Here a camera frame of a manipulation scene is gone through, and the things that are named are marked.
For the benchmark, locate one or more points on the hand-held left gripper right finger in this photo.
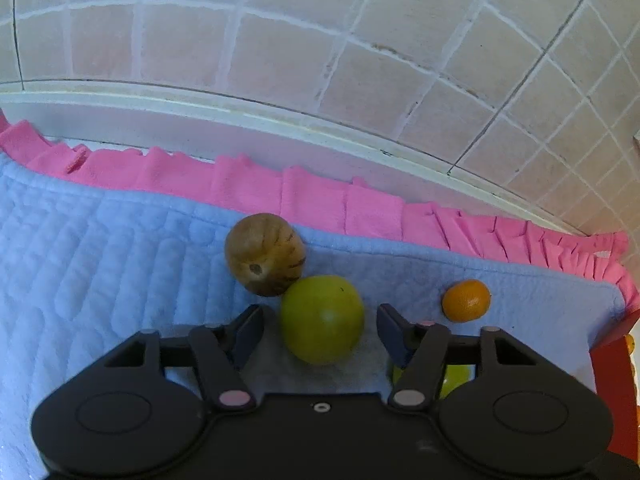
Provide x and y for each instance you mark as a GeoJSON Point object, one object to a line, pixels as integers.
{"type": "Point", "coordinates": [392, 332]}

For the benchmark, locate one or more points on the small green apple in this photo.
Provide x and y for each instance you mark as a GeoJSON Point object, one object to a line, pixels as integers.
{"type": "Point", "coordinates": [456, 377]}

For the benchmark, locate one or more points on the striped brown round fruit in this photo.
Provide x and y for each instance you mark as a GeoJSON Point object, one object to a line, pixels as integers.
{"type": "Point", "coordinates": [262, 252]}

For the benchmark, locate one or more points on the yellow-green apple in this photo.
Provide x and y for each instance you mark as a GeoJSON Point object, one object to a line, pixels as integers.
{"type": "Point", "coordinates": [321, 326]}

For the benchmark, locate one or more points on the mandarin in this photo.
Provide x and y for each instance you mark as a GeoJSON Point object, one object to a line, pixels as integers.
{"type": "Point", "coordinates": [466, 300]}

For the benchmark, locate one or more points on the blue blanket with pink frill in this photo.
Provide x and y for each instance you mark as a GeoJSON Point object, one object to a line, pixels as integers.
{"type": "Point", "coordinates": [100, 240]}

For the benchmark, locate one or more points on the red box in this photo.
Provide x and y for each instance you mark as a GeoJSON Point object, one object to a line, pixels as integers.
{"type": "Point", "coordinates": [615, 390]}

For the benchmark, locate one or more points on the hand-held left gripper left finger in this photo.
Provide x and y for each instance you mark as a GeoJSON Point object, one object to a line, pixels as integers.
{"type": "Point", "coordinates": [250, 331]}

